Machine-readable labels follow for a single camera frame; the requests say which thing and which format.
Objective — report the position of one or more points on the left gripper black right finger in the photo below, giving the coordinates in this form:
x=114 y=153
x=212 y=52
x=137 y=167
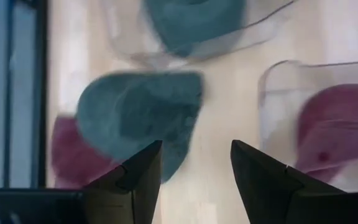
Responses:
x=291 y=202

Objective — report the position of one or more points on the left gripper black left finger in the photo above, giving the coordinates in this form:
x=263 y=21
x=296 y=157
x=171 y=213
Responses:
x=73 y=208

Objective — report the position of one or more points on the maroon baseball cap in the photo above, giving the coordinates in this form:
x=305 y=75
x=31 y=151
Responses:
x=337 y=124
x=70 y=155

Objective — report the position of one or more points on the green baseball cap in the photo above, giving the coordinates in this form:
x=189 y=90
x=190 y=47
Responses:
x=135 y=115
x=194 y=25

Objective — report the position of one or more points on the clear plastic bin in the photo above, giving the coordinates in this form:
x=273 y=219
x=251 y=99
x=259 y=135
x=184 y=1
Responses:
x=278 y=109
x=126 y=37

